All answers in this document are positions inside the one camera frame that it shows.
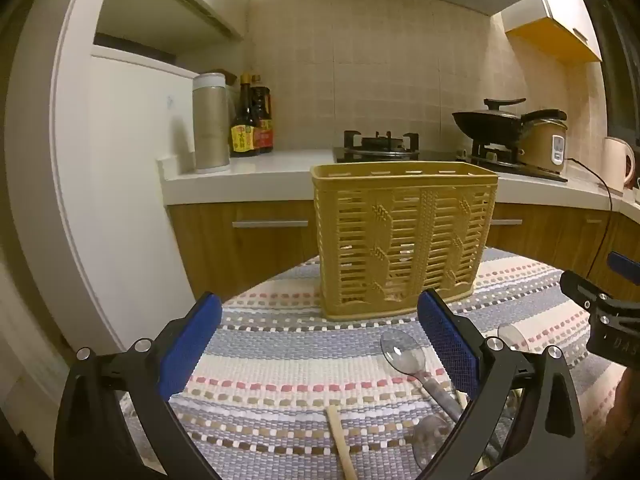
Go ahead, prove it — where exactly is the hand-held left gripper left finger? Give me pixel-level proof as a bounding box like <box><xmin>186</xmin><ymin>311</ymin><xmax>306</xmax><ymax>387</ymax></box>
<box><xmin>52</xmin><ymin>291</ymin><xmax>223</xmax><ymax>480</ymax></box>

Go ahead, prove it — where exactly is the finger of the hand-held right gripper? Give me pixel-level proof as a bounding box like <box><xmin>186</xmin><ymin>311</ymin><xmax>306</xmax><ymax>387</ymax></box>
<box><xmin>559</xmin><ymin>270</ymin><xmax>610</xmax><ymax>312</ymax></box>
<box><xmin>607</xmin><ymin>252</ymin><xmax>640</xmax><ymax>277</ymax></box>

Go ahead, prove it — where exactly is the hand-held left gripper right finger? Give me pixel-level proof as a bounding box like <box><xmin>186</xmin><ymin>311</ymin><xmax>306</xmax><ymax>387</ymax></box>
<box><xmin>416</xmin><ymin>289</ymin><xmax>593</xmax><ymax>480</ymax></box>

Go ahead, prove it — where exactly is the yellow plastic utensil basket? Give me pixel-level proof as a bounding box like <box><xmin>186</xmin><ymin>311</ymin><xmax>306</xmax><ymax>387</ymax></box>
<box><xmin>310</xmin><ymin>161</ymin><xmax>500</xmax><ymax>322</ymax></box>

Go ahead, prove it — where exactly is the person's right forearm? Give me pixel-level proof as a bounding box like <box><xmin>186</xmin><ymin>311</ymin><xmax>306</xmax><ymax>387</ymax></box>
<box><xmin>606</xmin><ymin>366</ymin><xmax>640</xmax><ymax>466</ymax></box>

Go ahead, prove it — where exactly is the clear plastic spoon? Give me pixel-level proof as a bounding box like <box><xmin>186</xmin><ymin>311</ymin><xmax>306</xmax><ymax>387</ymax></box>
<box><xmin>411</xmin><ymin>412</ymin><xmax>458</xmax><ymax>468</ymax></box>
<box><xmin>497</xmin><ymin>322</ymin><xmax>532</xmax><ymax>355</ymax></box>
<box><xmin>379</xmin><ymin>331</ymin><xmax>466</xmax><ymax>423</ymax></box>

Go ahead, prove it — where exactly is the cream electric kettle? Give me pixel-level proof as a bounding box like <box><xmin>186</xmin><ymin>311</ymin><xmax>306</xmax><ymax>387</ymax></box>
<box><xmin>600</xmin><ymin>136</ymin><xmax>636</xmax><ymax>194</ymax></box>

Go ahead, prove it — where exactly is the striped woven mat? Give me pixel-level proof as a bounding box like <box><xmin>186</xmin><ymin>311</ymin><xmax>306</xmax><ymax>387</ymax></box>
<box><xmin>117</xmin><ymin>247</ymin><xmax>631</xmax><ymax>480</ymax></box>

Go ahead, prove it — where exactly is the wooden base cabinet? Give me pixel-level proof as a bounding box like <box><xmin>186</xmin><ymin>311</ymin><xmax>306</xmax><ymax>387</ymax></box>
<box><xmin>167</xmin><ymin>200</ymin><xmax>640</xmax><ymax>306</ymax></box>

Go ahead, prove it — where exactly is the golden rice cooker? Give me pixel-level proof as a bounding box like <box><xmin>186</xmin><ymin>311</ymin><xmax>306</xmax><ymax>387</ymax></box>
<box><xmin>520</xmin><ymin>119</ymin><xmax>569</xmax><ymax>173</ymax></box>

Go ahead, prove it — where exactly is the black wok with lid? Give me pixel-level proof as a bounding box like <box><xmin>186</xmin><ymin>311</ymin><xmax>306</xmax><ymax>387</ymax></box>
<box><xmin>452</xmin><ymin>98</ymin><xmax>568</xmax><ymax>144</ymax></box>

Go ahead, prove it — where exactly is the black gas stove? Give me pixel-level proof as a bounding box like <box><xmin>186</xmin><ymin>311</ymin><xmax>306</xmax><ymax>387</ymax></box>
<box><xmin>332</xmin><ymin>131</ymin><xmax>569</xmax><ymax>182</ymax></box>

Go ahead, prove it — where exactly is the dark soy sauce bottle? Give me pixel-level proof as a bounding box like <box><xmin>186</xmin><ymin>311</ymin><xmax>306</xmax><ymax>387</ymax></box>
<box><xmin>230</xmin><ymin>74</ymin><xmax>258</xmax><ymax>157</ymax></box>

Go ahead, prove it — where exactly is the beige thermos flask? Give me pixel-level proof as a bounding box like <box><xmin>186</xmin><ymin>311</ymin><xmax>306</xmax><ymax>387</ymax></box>
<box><xmin>192</xmin><ymin>72</ymin><xmax>232</xmax><ymax>175</ymax></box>

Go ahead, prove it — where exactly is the dark sauce bottle red label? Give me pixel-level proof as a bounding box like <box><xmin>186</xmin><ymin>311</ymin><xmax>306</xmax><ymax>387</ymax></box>
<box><xmin>250</xmin><ymin>75</ymin><xmax>275</xmax><ymax>154</ymax></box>

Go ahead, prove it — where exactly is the black power cable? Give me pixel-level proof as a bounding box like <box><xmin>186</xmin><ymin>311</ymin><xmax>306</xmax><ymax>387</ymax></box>
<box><xmin>565</xmin><ymin>157</ymin><xmax>614</xmax><ymax>281</ymax></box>

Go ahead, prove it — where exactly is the yellow wall cabinet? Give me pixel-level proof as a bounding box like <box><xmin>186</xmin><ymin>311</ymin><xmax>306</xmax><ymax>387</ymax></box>
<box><xmin>502</xmin><ymin>0</ymin><xmax>604</xmax><ymax>64</ymax></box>

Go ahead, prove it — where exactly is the white wall cabinet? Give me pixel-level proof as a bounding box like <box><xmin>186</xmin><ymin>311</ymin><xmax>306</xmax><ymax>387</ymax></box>
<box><xmin>94</xmin><ymin>0</ymin><xmax>246</xmax><ymax>54</ymax></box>

